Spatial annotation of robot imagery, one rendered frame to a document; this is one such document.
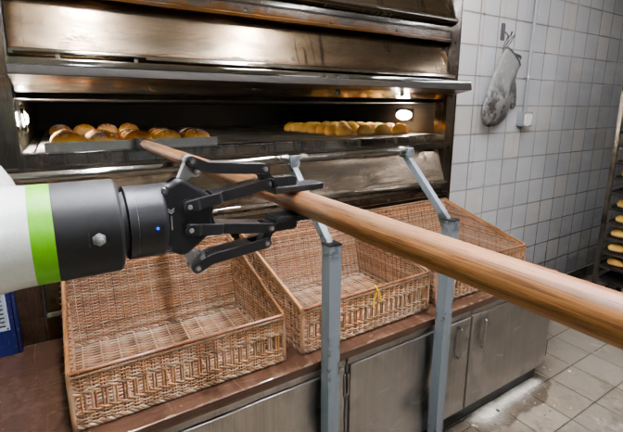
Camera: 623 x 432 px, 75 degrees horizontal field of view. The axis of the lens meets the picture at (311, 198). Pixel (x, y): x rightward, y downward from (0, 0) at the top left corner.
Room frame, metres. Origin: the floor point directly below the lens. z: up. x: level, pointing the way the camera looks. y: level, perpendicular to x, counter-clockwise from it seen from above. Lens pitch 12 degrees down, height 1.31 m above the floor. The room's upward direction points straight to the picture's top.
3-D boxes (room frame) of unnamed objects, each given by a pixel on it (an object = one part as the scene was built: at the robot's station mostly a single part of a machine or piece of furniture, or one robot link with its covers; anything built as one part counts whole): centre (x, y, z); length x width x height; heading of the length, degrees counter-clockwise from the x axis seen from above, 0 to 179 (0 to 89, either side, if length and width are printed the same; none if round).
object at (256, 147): (1.69, 0.09, 1.16); 1.80 x 0.06 x 0.04; 122
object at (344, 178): (1.67, 0.08, 1.02); 1.79 x 0.11 x 0.19; 122
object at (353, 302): (1.45, -0.08, 0.72); 0.56 x 0.49 x 0.28; 122
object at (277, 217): (0.51, 0.02, 1.18); 0.07 x 0.03 x 0.01; 123
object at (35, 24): (1.67, 0.08, 1.54); 1.79 x 0.11 x 0.19; 122
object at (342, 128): (2.35, -0.18, 1.21); 0.61 x 0.48 x 0.06; 32
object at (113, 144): (1.56, 0.68, 1.19); 0.55 x 0.36 x 0.03; 122
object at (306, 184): (0.51, 0.02, 1.21); 0.07 x 0.03 x 0.01; 123
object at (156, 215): (0.42, 0.15, 1.20); 0.09 x 0.07 x 0.08; 123
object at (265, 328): (1.14, 0.43, 0.72); 0.56 x 0.49 x 0.28; 121
